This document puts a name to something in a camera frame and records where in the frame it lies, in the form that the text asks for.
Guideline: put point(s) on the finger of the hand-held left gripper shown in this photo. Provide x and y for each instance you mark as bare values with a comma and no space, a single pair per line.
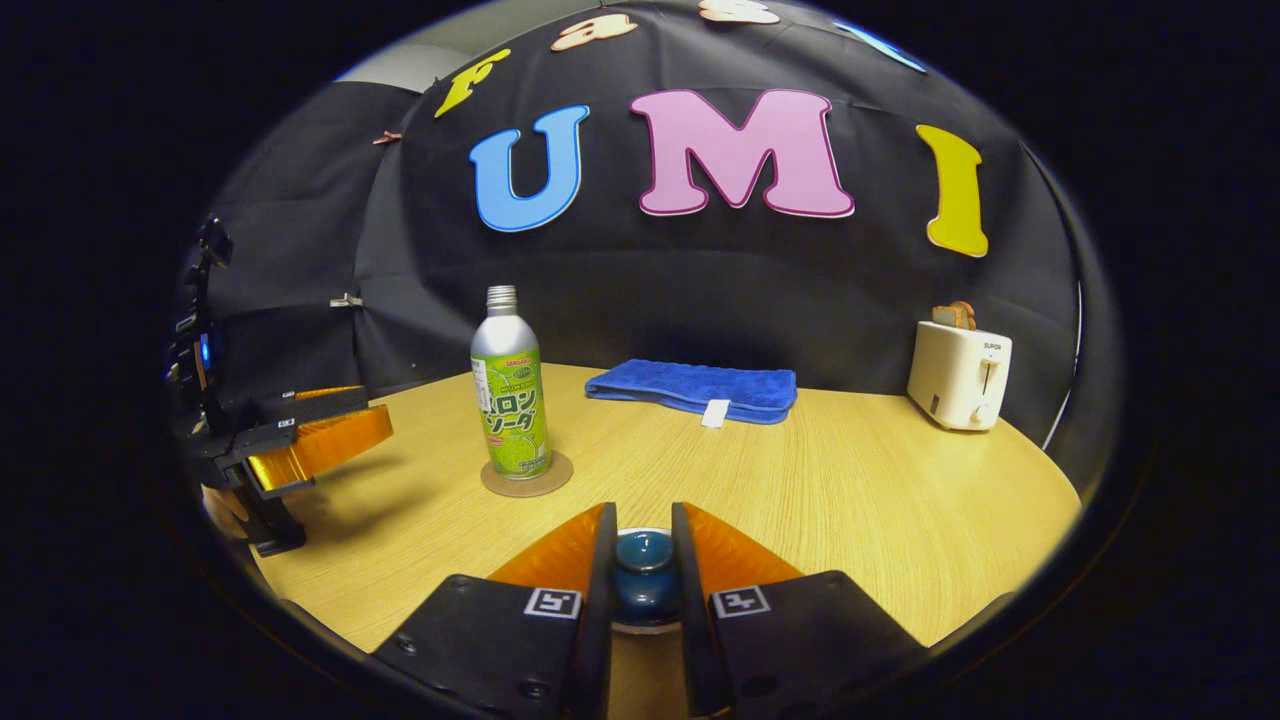
310,405
330,440

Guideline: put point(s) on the black backdrop cloth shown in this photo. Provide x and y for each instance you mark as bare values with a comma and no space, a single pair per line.
700,290

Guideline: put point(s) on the brown clothes peg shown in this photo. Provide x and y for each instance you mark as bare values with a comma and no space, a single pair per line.
386,137

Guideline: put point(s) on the round brown coaster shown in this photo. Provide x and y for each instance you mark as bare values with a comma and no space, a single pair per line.
555,480

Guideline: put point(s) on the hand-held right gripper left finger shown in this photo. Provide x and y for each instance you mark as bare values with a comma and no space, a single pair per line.
595,610

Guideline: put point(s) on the blue folded towel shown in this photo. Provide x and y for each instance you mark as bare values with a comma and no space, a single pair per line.
690,385

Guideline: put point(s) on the white clothes peg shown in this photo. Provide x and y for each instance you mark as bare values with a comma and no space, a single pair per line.
346,300

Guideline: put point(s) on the silver green water bottle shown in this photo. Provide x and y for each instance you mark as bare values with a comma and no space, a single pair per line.
510,400

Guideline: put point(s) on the teal teacup lid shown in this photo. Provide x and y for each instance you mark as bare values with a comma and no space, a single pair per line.
645,580

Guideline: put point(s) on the white toaster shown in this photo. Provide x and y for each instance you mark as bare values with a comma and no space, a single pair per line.
955,380

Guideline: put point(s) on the teal white teacup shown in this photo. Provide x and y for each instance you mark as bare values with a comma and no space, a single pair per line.
646,628

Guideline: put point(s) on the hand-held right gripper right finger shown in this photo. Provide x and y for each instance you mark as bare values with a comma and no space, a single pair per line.
692,610

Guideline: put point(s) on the toast slice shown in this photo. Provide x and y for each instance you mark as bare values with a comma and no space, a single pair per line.
955,316

